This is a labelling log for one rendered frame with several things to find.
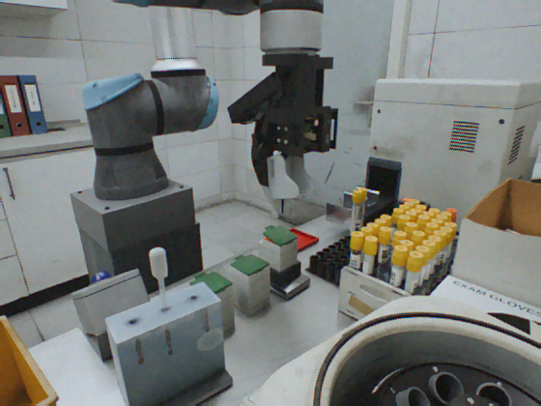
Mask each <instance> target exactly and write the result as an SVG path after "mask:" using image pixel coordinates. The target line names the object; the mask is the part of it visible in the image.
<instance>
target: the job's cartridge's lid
mask: <svg viewBox="0 0 541 406"><path fill-rule="evenodd" d="M265 229H266V230H268V231H265V232H263V235H264V236H266V237H267V238H269V239H270V241H272V242H275V243H276V244H277V245H278V246H280V247H283V246H284V245H288V244H289V243H290V242H292V241H294V240H295V239H297V238H298V236H297V235H295V234H294V233H292V232H290V231H289V230H288V229H287V228H284V227H283V226H282V225H278V226H276V227H274V226H273V225H270V226H268V227H266V228H265Z"/></svg>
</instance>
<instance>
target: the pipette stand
mask: <svg viewBox="0 0 541 406"><path fill-rule="evenodd" d="M166 303H167V310H166V311H162V308H161V301H160V298H158V299H156V300H154V301H151V302H149V303H145V304H142V305H140V306H137V307H135V308H131V309H128V310H126V311H124V312H121V313H117V314H114V315H113V316H110V317H108V318H105V324H106V328H107V330H108V335H109V343H110V348H111V351H112V355H113V359H114V363H115V367H116V370H117V375H118V381H117V383H118V387H119V391H120V393H121V396H122V398H123V399H124V402H125V404H126V406H195V405H196V404H197V403H200V402H202V401H203V400H204V399H206V398H208V397H210V396H212V395H214V393H216V392H220V391H221V390H222V389H224V388H226V387H228V386H230V385H231V384H232V383H233V379H232V376H231V375H230V373H229V372H228V371H226V369H225V349H224V336H223V323H222V308H221V300H220V299H219V298H218V297H217V295H216V294H215V293H213V292H212V291H211V289H210V288H209V287H208V286H206V285H205V284H204V282H201V283H198V284H196V285H194V286H189V287H187V288H185V289H184V290H181V291H179V292H174V293H172V294H170V295H167V296H166Z"/></svg>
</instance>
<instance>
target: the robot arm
mask: <svg viewBox="0 0 541 406"><path fill-rule="evenodd" d="M110 1H112V2H114V3H116V4H131V5H134V6H136V7H138V8H148V7H149V11H150V21H151V27H152V32H153V38H154V44H155V46H154V50H155V56H156V62H155V63H154V66H153V67H152V69H151V70H150V72H151V77H152V79H149V80H144V76H142V74H141V72H137V73H133V74H128V75H123V76H118V77H109V78H105V79H99V80H95V81H90V82H87V83H86V84H85V85H83V87H82V90H81V92H82V97H83V101H84V105H85V106H84V107H83V108H84V110H86V117H87V121H88V124H89V129H90V132H91V139H92V142H93V146H94V150H95V154H96V157H97V161H96V168H95V176H94V182H93V188H94V192H95V195H96V198H97V199H101V200H130V199H134V198H139V197H143V196H146V195H150V194H152V193H158V192H160V191H162V190H164V189H165V188H167V187H168V186H169V182H168V176H167V174H166V172H165V170H164V168H163V166H162V164H161V162H160V160H159V159H158V157H157V153H156V151H155V147H154V142H153V136H158V135H165V134H170V133H184V132H196V131H199V130H202V129H206V128H208V127H210V126H211V125H212V124H213V123H214V120H215V119H216V114H217V110H218V103H219V98H218V91H217V87H216V83H215V81H214V80H213V79H212V78H211V77H209V76H208V75H206V70H205V68H204V66H203V65H202V64H201V63H200V62H199V61H198V60H197V50H196V42H195V36H194V28H193V20H192V9H196V10H209V11H219V12H221V13H223V14H225V15H234V16H242V15H248V14H250V13H251V12H253V11H259V10H260V49H261V51H262V52H265V54H263V55H262V67H275V72H273V73H270V75H268V76H267V77H266V78H265V79H263V80H262V81H260V82H259V83H258V84H257V85H256V86H254V87H253V88H251V89H250V90H249V91H248V92H247V93H245V94H243V95H242V97H240V98H239V99H238V100H236V101H235V102H233V103H232V104H231V105H230V106H228V107H227V109H228V112H229V118H230V120H231V123H232V124H241V125H249V124H252V123H253V122H255V121H256V122H255V127H254V133H252V134H251V138H252V145H251V161H252V165H253V167H254V170H255V173H256V177H257V180H258V182H259V184H260V185H261V186H262V188H263V193H264V195H265V196H266V197H267V198H268V200H269V202H270V205H271V206H272V207H273V208H274V209H275V211H276V213H277V214H278V215H283V214H285V212H286V210H287V208H288V207H289V202H290V201H291V199H296V198H297V197H298V196H299V194H305V193H312V192H313V191H314V190H315V189H316V180H315V179H314V178H313V177H312V176H311V175H310V174H308V173H307V172H306V171H305V168H304V155H303V154H308V153H311V152H316V153H321V154H322V153H326V152H329V148H330V149H336V134H337V120H338V108H335V107H330V106H323V93H324V75H325V70H333V60H334V57H321V54H316V52H320V51H321V50H322V32H323V14H324V0H110ZM331 120H334V130H333V140H330V129H331ZM275 151H277V152H282V154H276V155H273V153H274V152H275Z"/></svg>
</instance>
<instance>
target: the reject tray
mask: <svg viewBox="0 0 541 406"><path fill-rule="evenodd" d="M289 231H290V232H292V233H294V234H295V235H297V236H298V253H299V252H300V251H302V250H303V249H305V248H307V247H311V246H312V245H314V244H316V243H317V242H319V238H317V237H316V236H313V235H309V234H307V233H304V232H302V231H300V230H298V229H296V228H291V229H289Z"/></svg>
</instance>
